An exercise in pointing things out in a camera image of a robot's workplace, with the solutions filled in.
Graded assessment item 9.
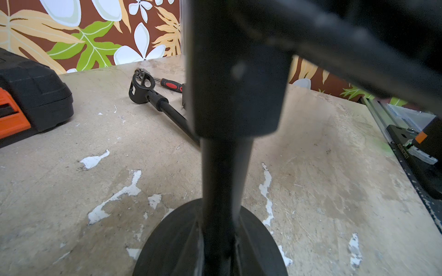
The red handled ratchet wrench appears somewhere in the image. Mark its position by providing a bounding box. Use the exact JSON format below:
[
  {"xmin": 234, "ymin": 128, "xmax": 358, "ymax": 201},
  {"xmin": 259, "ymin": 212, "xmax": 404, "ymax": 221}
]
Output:
[{"xmin": 134, "ymin": 68, "xmax": 185, "ymax": 93}]

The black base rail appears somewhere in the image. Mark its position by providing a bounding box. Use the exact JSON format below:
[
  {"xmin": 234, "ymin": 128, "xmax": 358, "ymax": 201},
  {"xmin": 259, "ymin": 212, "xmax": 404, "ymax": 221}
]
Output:
[{"xmin": 360, "ymin": 98, "xmax": 442, "ymax": 230}]

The black round base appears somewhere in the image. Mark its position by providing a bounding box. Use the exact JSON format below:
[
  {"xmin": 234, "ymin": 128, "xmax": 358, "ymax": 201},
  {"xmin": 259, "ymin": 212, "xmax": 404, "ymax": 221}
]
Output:
[{"xmin": 133, "ymin": 199, "xmax": 288, "ymax": 276}]

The black plastic tool case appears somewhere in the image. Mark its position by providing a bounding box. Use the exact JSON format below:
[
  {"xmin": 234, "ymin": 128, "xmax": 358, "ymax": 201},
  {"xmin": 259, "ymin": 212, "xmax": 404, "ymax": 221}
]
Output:
[{"xmin": 1, "ymin": 48, "xmax": 74, "ymax": 147}]

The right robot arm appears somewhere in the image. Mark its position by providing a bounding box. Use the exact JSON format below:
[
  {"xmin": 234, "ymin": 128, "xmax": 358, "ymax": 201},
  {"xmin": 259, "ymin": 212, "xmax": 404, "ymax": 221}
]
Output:
[{"xmin": 227, "ymin": 1, "xmax": 442, "ymax": 116}]

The black stand pole with clip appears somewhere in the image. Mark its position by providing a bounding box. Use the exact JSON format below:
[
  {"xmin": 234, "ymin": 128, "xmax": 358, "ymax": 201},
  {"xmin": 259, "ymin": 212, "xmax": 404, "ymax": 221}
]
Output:
[{"xmin": 183, "ymin": 1, "xmax": 292, "ymax": 276}]

